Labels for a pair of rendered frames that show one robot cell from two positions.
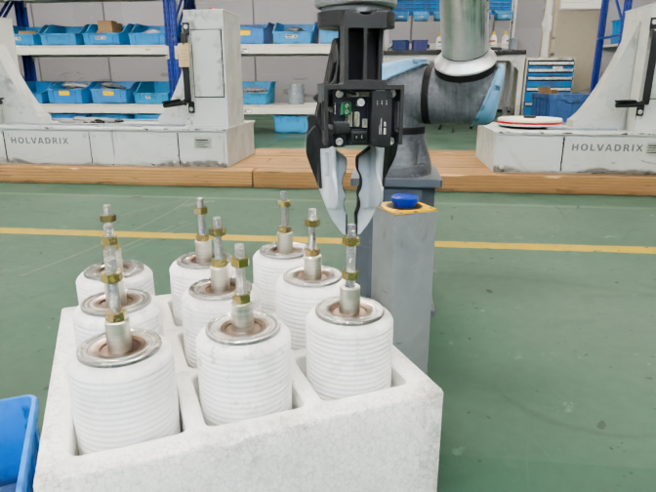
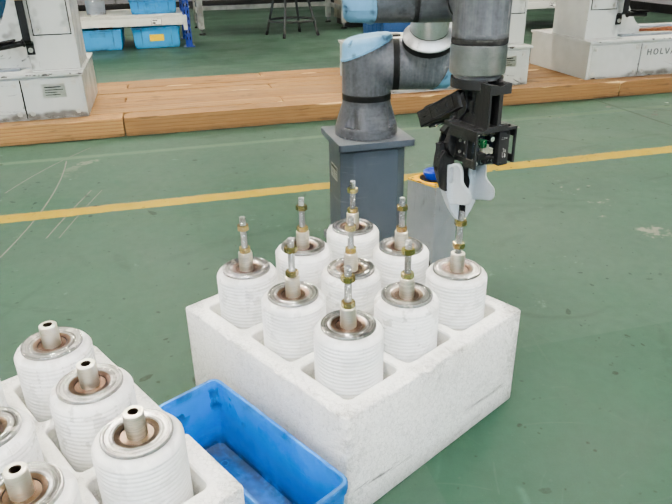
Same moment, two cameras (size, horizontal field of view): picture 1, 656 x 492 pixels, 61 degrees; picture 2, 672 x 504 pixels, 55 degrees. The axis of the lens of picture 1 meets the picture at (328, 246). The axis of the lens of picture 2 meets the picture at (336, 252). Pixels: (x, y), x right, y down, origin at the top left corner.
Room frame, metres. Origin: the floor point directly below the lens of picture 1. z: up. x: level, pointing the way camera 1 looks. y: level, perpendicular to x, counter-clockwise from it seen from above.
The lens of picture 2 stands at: (-0.21, 0.47, 0.71)
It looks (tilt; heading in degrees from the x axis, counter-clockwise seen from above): 26 degrees down; 339
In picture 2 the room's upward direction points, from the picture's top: 1 degrees counter-clockwise
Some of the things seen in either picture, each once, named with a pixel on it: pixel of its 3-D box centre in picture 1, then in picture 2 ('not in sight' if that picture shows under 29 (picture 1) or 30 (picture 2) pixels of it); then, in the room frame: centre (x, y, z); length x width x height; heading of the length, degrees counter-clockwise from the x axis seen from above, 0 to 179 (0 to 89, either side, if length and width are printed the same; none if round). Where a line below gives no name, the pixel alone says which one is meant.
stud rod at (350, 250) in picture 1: (350, 259); (459, 234); (0.56, -0.02, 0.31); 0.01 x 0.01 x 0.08
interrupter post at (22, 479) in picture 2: not in sight; (18, 482); (0.32, 0.59, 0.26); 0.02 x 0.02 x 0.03
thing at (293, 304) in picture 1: (312, 341); (399, 293); (0.67, 0.02, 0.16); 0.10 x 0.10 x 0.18
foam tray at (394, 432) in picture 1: (227, 405); (351, 353); (0.63, 0.13, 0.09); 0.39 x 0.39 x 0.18; 22
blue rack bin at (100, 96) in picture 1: (119, 92); not in sight; (5.77, 2.09, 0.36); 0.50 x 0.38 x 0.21; 174
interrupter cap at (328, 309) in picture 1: (349, 310); (456, 269); (0.56, -0.02, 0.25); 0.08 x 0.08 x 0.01
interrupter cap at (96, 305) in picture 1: (116, 303); (293, 294); (0.58, 0.24, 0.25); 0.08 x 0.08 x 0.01
